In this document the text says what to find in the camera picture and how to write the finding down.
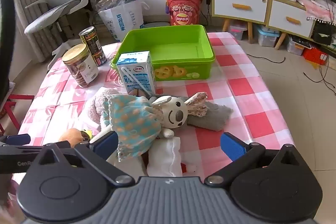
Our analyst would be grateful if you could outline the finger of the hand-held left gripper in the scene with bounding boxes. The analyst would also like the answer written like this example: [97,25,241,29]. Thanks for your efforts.
[0,141,72,154]
[0,134,31,146]

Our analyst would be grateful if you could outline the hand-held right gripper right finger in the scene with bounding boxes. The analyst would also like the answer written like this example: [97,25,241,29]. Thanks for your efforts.
[205,132,305,186]

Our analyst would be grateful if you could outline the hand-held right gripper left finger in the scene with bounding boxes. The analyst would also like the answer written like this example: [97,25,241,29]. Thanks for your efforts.
[33,131,135,186]

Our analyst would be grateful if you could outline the orange plush toy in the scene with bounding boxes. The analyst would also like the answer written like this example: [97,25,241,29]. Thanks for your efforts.
[58,128,93,148]

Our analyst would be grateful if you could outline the pink fuzzy plush toy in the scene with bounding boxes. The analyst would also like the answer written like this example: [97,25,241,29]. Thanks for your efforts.
[88,87,120,131]

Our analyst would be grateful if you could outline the red santa hat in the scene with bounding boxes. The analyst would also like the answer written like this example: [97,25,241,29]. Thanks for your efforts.
[146,136,198,177]

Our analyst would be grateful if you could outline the rabbit plush doll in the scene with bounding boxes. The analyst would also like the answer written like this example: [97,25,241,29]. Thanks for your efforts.
[91,91,208,163]

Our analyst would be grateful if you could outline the green plastic storage box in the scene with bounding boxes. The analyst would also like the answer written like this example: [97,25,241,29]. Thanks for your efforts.
[110,25,216,82]

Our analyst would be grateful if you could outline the red stool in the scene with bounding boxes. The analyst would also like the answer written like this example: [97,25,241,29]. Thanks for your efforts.
[0,94,34,135]

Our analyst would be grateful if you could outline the pink checkered tablecloth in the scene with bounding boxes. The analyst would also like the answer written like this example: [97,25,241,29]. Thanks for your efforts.
[17,32,296,188]

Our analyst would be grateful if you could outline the blue white milk carton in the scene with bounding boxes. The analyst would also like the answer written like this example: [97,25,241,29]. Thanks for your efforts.
[116,51,157,96]

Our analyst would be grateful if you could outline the gold lid cookie jar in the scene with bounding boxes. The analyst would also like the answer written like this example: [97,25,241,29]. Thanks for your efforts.
[62,43,99,88]

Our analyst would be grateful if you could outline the dark curved object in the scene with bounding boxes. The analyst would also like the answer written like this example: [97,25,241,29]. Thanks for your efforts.
[0,0,17,106]

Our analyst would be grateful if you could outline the tall black tin can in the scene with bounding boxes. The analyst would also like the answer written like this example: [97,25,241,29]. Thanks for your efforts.
[79,26,108,67]

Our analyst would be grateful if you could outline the clear storage bin blue lid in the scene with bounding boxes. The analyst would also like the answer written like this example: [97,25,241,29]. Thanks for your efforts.
[253,25,280,47]

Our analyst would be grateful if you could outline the clear storage bin pink contents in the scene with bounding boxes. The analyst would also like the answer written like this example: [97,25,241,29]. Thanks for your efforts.
[228,21,248,41]

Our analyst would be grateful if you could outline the white printed shopping bag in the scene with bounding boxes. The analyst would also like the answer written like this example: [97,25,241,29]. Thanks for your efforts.
[96,0,150,42]

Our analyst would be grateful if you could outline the low wooden drawer cabinet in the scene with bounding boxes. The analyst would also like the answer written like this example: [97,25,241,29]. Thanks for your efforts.
[266,0,317,47]

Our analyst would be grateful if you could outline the red snack bucket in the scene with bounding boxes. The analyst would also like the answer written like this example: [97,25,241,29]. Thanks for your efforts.
[166,0,204,26]

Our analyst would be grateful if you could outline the pink cloth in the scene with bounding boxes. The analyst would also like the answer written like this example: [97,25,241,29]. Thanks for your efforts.
[302,0,335,21]

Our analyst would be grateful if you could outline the black floor cable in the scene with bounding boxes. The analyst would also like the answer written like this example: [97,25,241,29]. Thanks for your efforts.
[247,52,286,64]

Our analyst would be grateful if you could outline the tangled black cables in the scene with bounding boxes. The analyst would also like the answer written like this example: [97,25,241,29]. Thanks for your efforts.
[303,56,336,96]

